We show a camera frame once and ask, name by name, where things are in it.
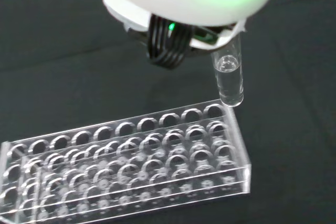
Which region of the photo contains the clear acrylic test tube rack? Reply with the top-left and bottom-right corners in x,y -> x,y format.
0,98 -> 251,224

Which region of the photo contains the black bench cloth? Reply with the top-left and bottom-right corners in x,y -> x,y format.
0,0 -> 336,224

